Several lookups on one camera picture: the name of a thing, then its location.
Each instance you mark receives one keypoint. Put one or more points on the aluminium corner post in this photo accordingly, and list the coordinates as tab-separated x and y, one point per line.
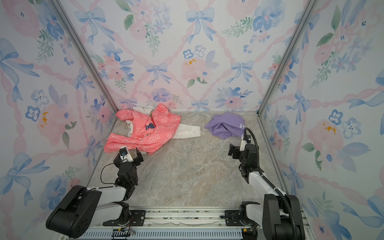
69	28
291	47

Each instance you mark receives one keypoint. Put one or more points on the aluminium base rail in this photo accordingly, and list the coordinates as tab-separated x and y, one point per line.
173	223

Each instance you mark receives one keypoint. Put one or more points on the left aluminium corner post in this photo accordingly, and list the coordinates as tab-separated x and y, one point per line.
69	28

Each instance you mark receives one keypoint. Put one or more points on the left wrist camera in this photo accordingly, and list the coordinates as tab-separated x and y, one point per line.
125	155

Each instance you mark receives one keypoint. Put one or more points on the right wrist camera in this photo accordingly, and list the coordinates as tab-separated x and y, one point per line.
246	139

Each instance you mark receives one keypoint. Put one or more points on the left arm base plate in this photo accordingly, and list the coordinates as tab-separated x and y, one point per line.
135	218

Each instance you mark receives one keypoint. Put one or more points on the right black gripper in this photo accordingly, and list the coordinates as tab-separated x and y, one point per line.
236	155

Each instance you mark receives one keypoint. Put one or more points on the purple printed t-shirt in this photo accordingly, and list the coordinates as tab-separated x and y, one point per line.
226	125

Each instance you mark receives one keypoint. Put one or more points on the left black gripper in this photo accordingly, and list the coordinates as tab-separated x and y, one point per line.
118	165

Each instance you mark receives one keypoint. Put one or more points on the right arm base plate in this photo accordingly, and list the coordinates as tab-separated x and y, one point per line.
235	218

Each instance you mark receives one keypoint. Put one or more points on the right aluminium corner post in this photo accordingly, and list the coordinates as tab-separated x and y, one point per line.
291	47

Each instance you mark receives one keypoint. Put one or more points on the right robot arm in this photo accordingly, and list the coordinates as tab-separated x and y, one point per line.
279	214

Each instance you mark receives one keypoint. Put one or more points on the pink patterned garment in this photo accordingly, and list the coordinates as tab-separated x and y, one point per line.
149	134

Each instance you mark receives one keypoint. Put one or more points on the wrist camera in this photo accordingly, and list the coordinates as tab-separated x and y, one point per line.
125	155
246	139

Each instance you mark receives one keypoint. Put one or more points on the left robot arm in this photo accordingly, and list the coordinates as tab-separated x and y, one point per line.
83	207

